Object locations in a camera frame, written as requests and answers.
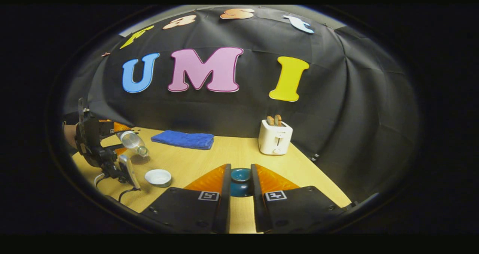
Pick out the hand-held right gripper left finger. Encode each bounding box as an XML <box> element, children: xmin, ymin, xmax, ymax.
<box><xmin>140</xmin><ymin>163</ymin><xmax>232</xmax><ymax>234</ymax></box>

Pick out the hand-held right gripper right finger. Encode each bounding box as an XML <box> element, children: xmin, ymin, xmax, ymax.
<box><xmin>251</xmin><ymin>163</ymin><xmax>352</xmax><ymax>234</ymax></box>

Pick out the clear plastic water bottle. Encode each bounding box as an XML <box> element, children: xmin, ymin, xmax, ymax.
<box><xmin>116</xmin><ymin>130</ymin><xmax>149</xmax><ymax>158</ymax></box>

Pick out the blue folded towel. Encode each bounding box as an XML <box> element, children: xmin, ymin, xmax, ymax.
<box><xmin>151</xmin><ymin>130</ymin><xmax>214</xmax><ymax>150</ymax></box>

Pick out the white toaster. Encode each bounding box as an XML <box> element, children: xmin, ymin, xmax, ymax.
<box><xmin>258</xmin><ymin>119</ymin><xmax>293</xmax><ymax>156</ymax></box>

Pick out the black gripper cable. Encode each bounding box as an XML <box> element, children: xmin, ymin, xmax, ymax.
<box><xmin>118</xmin><ymin>187</ymin><xmax>140</xmax><ymax>203</ymax></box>

